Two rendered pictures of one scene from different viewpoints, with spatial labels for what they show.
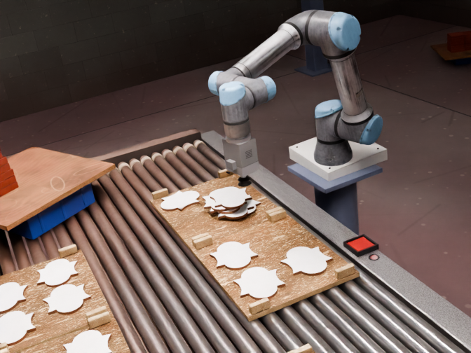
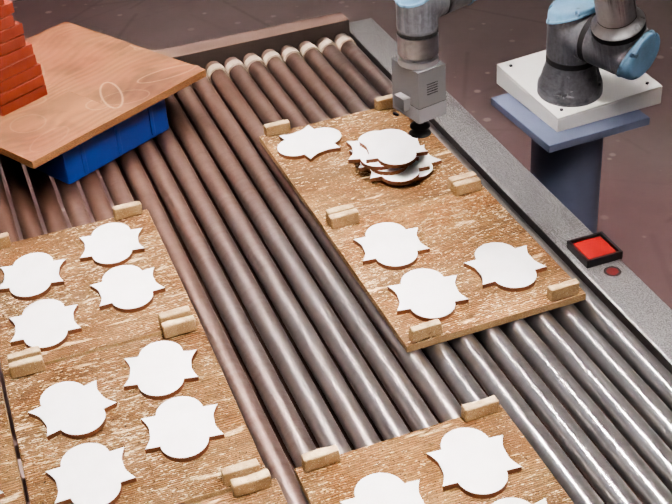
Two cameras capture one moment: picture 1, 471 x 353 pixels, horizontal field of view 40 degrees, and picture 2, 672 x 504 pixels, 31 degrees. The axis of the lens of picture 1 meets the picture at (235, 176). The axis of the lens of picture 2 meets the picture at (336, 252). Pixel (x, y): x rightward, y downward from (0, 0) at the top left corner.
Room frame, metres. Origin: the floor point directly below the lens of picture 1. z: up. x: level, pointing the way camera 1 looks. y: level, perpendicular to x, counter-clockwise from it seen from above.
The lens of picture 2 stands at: (-0.25, 0.03, 2.26)
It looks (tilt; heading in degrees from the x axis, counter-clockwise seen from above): 35 degrees down; 3
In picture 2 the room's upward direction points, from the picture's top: 4 degrees counter-clockwise
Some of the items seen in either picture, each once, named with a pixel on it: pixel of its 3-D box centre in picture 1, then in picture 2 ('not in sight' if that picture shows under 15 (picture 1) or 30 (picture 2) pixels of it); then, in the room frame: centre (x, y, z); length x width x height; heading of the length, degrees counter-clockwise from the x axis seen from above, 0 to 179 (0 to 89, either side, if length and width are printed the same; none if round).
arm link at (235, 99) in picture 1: (234, 102); (418, 2); (1.78, -0.03, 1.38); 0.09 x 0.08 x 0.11; 132
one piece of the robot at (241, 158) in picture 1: (236, 153); (412, 84); (1.77, -0.01, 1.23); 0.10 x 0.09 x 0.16; 124
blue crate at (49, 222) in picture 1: (36, 200); (74, 119); (2.18, 0.75, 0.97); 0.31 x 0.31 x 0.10; 51
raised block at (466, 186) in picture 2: (277, 215); (466, 186); (1.85, -0.12, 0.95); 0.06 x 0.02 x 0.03; 112
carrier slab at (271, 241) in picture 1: (270, 261); (448, 261); (1.62, -0.07, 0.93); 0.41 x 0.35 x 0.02; 22
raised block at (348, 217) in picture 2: (203, 241); (344, 218); (1.75, 0.13, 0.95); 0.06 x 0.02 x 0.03; 112
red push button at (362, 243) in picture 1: (360, 245); (594, 250); (1.65, -0.34, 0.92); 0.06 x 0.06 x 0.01; 21
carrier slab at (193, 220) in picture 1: (215, 208); (366, 162); (2.00, 0.09, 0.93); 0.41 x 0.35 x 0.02; 22
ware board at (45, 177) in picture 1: (21, 183); (51, 87); (2.23, 0.80, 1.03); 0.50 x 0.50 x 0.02; 51
